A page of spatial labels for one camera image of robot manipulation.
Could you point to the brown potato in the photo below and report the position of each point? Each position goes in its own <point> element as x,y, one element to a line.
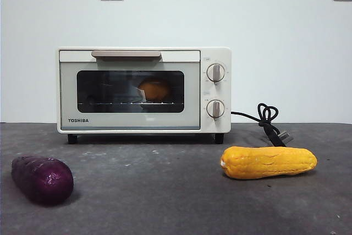
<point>156,90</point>

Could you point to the purple sweet potato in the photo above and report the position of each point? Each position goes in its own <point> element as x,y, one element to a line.
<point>41,180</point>

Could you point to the cream glass oven door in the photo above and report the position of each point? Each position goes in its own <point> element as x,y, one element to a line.
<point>137,120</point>

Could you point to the yellow corn cob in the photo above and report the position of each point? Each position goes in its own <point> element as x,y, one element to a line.
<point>268,163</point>

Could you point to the cream toaster oven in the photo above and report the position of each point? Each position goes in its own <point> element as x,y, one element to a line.
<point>220,53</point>

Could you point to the cream oven knob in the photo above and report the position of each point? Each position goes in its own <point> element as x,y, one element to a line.
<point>215,72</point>
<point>215,108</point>

